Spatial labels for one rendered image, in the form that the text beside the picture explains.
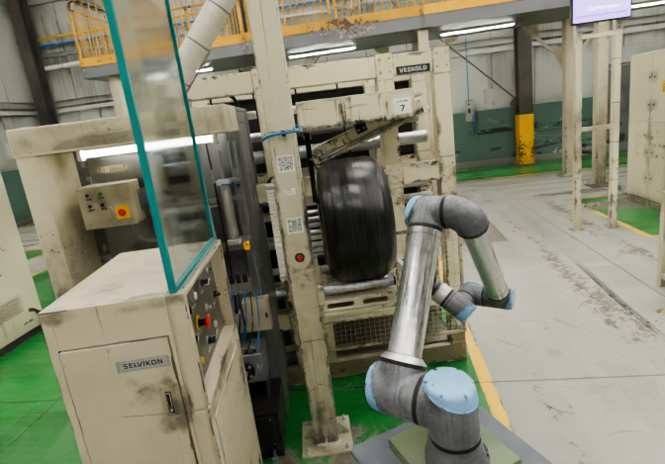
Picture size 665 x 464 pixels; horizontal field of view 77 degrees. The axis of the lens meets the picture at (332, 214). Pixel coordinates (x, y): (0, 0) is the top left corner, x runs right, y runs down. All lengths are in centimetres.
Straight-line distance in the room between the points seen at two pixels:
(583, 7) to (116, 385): 536
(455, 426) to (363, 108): 149
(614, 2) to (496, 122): 620
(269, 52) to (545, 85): 1039
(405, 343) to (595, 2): 482
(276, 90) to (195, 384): 121
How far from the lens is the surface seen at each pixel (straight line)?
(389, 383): 140
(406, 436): 159
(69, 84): 1405
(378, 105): 222
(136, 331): 134
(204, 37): 228
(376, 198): 180
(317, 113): 218
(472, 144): 1144
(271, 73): 193
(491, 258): 166
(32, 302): 506
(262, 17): 197
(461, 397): 131
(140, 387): 142
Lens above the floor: 168
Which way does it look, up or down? 13 degrees down
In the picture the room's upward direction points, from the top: 7 degrees counter-clockwise
